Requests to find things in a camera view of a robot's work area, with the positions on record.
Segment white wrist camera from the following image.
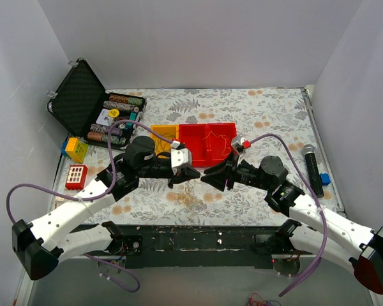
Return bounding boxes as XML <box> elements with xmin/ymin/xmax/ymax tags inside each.
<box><xmin>170</xmin><ymin>140</ymin><xmax>192</xmax><ymax>170</ymax></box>
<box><xmin>230</xmin><ymin>135</ymin><xmax>251</xmax><ymax>159</ymax></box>

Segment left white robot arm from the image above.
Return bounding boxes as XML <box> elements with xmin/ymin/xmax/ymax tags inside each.
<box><xmin>11</xmin><ymin>136</ymin><xmax>200</xmax><ymax>281</ymax></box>

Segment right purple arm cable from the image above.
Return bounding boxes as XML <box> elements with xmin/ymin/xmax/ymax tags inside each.
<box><xmin>247</xmin><ymin>133</ymin><xmax>328</xmax><ymax>297</ymax></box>

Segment red double plastic bin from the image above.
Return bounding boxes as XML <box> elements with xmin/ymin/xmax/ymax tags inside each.
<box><xmin>179</xmin><ymin>122</ymin><xmax>237</xmax><ymax>168</ymax></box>

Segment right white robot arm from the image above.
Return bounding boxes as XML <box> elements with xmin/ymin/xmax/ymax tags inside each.
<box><xmin>201</xmin><ymin>155</ymin><xmax>383</xmax><ymax>295</ymax></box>

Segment yellow plastic bin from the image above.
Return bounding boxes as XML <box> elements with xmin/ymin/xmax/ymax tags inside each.
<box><xmin>150</xmin><ymin>124</ymin><xmax>179</xmax><ymax>154</ymax></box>

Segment black microphone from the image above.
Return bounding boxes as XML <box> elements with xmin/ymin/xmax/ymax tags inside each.
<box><xmin>302</xmin><ymin>144</ymin><xmax>324</xmax><ymax>198</ymax></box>

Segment small blue block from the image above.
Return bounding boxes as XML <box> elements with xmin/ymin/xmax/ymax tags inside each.
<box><xmin>320</xmin><ymin>173</ymin><xmax>331</xmax><ymax>186</ymax></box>

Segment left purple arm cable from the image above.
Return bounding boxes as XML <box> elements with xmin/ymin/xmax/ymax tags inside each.
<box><xmin>6</xmin><ymin>119</ymin><xmax>179</xmax><ymax>293</ymax></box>

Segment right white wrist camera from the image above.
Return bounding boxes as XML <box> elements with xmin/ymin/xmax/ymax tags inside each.
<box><xmin>230</xmin><ymin>135</ymin><xmax>251</xmax><ymax>159</ymax></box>

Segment yellow blue toy block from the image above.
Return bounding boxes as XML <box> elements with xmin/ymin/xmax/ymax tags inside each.
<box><xmin>61</xmin><ymin>137</ymin><xmax>89</xmax><ymax>164</ymax></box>

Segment yellow cable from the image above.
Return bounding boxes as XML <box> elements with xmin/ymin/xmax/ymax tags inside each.
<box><xmin>175</xmin><ymin>180</ymin><xmax>200</xmax><ymax>208</ymax></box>

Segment black poker chip case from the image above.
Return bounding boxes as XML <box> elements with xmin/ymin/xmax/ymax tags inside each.
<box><xmin>47</xmin><ymin>58</ymin><xmax>147</xmax><ymax>147</ymax></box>

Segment small red white toy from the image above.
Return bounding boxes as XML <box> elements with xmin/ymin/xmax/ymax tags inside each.
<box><xmin>54</xmin><ymin>196</ymin><xmax>66</xmax><ymax>206</ymax></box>

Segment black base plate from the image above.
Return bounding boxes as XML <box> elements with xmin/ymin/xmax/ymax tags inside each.
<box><xmin>86</xmin><ymin>224</ymin><xmax>317</xmax><ymax>270</ymax></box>

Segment red blue loose wires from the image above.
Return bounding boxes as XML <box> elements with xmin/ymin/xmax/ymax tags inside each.
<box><xmin>247</xmin><ymin>292</ymin><xmax>282</xmax><ymax>306</ymax></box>

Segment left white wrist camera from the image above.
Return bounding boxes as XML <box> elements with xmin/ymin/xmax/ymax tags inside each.
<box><xmin>170</xmin><ymin>140</ymin><xmax>192</xmax><ymax>170</ymax></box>

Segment thin orange cable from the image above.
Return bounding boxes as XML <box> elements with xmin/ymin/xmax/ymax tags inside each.
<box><xmin>202</xmin><ymin>131</ymin><xmax>236</xmax><ymax>157</ymax></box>

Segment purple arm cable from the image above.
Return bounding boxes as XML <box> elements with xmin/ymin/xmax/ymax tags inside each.
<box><xmin>247</xmin><ymin>133</ymin><xmax>328</xmax><ymax>297</ymax></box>
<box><xmin>6</xmin><ymin>119</ymin><xmax>179</xmax><ymax>293</ymax></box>

